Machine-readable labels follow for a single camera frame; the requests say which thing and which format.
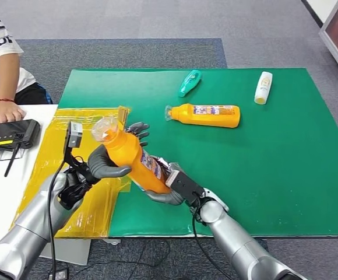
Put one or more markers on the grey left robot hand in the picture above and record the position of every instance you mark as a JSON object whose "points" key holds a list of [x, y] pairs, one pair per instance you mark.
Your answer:
{"points": [[105, 170]]}

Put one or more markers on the person's left hand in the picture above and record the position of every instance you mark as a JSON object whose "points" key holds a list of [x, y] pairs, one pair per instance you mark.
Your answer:
{"points": [[8, 113]]}

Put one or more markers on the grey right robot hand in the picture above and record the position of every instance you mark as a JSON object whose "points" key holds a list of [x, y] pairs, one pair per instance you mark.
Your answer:
{"points": [[166, 199]]}

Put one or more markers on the orange bottle with clear cap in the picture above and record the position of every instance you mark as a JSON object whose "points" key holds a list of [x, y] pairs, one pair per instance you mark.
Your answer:
{"points": [[204, 118], [128, 154]]}

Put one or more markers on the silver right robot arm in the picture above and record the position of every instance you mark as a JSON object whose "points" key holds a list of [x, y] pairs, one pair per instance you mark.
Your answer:
{"points": [[238, 247]]}

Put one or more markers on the person's left forearm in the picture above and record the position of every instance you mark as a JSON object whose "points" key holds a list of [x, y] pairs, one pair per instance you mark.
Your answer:
{"points": [[7, 77]]}

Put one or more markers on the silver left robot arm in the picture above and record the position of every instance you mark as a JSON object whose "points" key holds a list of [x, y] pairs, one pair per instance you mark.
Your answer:
{"points": [[29, 228]]}

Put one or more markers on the teal plastic bottle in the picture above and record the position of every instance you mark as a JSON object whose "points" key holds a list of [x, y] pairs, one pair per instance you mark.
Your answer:
{"points": [[189, 83]]}

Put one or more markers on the white plastic bottle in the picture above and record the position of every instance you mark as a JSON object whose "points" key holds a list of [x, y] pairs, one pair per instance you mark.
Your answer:
{"points": [[263, 88]]}

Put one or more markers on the black router with antennas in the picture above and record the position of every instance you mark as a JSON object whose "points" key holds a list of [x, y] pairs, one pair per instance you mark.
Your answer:
{"points": [[11, 135]]}

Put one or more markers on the clear plastic wrap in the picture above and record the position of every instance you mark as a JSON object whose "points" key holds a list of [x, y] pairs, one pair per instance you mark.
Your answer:
{"points": [[169, 166]]}

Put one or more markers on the clear acrylic stand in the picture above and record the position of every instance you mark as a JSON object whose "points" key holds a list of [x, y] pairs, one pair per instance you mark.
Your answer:
{"points": [[8, 154]]}

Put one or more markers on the yellow taped cardboard sheet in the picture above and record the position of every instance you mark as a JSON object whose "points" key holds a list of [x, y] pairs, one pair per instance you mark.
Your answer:
{"points": [[52, 135]]}

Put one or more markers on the grey power adapter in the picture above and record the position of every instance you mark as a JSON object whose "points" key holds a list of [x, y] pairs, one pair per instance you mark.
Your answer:
{"points": [[58, 275]]}

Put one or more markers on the green table mat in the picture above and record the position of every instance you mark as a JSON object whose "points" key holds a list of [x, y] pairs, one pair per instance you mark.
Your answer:
{"points": [[274, 154]]}

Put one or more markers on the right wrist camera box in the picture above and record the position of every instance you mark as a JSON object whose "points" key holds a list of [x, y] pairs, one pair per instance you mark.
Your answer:
{"points": [[185, 187]]}

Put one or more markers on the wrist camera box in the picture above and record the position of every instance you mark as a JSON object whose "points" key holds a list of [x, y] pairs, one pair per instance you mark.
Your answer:
{"points": [[75, 135], [185, 187]]}

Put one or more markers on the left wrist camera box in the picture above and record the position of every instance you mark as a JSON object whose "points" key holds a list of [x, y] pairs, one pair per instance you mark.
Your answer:
{"points": [[75, 135]]}

